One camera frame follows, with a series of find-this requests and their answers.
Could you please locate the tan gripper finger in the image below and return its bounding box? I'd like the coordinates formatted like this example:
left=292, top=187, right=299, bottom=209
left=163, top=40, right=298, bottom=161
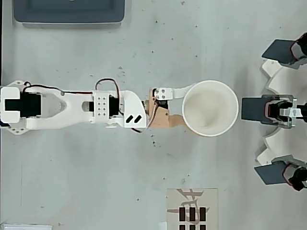
left=169, top=114, right=190, bottom=132

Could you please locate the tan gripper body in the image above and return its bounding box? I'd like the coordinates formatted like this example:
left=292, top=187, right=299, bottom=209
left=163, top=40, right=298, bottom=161
left=143, top=88, right=171, bottom=129

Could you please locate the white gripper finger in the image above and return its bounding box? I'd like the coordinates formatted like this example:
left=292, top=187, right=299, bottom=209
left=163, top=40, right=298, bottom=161
left=154, top=82, right=198, bottom=101

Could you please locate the printed paper mat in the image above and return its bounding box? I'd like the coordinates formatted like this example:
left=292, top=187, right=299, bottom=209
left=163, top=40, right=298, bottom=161
left=166, top=188, right=219, bottom=230

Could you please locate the pump unit with dark paddle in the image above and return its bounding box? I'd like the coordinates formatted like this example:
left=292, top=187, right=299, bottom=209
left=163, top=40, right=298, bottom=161
left=241, top=94, right=307, bottom=129
left=261, top=32, right=307, bottom=70
left=254, top=154, right=307, bottom=192

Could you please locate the grey plastic tray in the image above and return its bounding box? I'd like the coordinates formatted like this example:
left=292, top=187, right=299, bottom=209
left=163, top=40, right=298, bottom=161
left=13, top=0, right=126, bottom=24

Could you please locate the red black servo wire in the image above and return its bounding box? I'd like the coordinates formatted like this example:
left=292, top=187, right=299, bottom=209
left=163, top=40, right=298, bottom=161
left=95, top=78, right=121, bottom=103

